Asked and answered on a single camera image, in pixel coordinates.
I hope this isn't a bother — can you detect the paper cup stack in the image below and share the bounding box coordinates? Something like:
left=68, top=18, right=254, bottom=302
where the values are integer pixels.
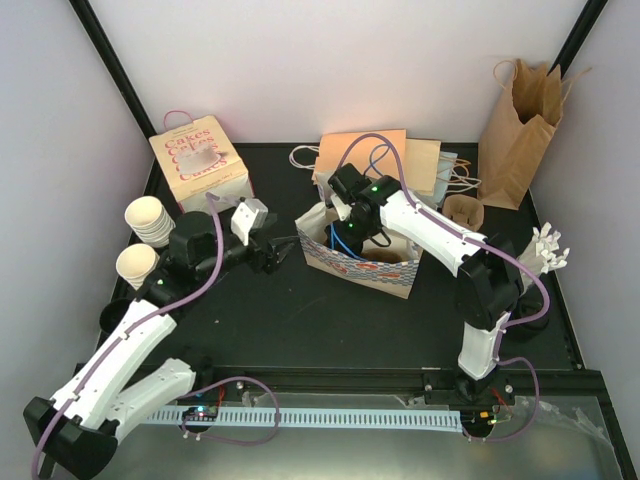
left=115, top=243, right=159, bottom=290
left=124, top=196, right=175, bottom=248

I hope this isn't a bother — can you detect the far paper cup stack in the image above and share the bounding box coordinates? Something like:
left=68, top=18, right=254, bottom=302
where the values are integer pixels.
left=124, top=196, right=175, bottom=248

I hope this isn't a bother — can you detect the light blue flat paper bag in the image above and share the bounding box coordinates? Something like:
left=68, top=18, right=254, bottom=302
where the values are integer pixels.
left=432, top=151, right=481, bottom=204

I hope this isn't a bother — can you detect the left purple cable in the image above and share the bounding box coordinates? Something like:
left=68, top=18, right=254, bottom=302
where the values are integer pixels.
left=30, top=192, right=280, bottom=479

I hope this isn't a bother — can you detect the right black frame post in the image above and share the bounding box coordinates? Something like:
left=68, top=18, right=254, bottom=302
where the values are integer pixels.
left=549, top=0, right=608, bottom=77

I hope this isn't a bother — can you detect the orange flat paper bag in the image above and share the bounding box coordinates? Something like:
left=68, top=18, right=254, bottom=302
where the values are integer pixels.
left=289, top=132, right=398, bottom=190

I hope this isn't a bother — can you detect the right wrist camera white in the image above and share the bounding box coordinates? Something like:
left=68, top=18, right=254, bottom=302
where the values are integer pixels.
left=330, top=193, right=352, bottom=221

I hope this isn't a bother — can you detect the light blue cable duct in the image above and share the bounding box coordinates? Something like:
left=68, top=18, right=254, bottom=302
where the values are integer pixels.
left=144, top=405, right=463, bottom=433

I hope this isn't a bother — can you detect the blue checkered paper bag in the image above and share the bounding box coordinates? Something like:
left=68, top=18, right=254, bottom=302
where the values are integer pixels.
left=295, top=185, right=423, bottom=299

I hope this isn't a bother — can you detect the left black frame post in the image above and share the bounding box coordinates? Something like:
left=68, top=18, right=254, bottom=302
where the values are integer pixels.
left=68, top=0, right=157, bottom=139

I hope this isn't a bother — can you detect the standing brown paper bag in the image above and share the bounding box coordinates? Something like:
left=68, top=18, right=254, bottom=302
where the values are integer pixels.
left=478, top=59, right=580, bottom=210

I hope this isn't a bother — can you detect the black frame post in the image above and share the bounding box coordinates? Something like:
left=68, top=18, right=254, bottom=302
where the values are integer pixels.
left=68, top=0, right=157, bottom=139
left=549, top=0, right=608, bottom=77

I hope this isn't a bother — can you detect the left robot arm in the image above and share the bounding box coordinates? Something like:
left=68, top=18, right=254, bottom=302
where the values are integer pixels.
left=23, top=212, right=297, bottom=479

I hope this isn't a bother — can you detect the Cakes printed paper bag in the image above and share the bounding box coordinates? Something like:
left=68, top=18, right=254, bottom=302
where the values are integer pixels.
left=149, top=110, right=254, bottom=212

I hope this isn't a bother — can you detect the near paper cup stack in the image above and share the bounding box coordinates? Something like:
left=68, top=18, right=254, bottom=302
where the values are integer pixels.
left=115, top=243, right=159, bottom=290

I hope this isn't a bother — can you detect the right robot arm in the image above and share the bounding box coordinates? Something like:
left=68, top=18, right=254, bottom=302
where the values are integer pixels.
left=327, top=164, right=523, bottom=404

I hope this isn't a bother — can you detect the grey pulp cup carrier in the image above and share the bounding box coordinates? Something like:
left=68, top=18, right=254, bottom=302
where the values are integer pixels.
left=361, top=248, right=404, bottom=264

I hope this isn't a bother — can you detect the tan flat paper bag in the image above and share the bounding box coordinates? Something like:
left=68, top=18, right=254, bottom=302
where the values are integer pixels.
left=404, top=139, right=441, bottom=194

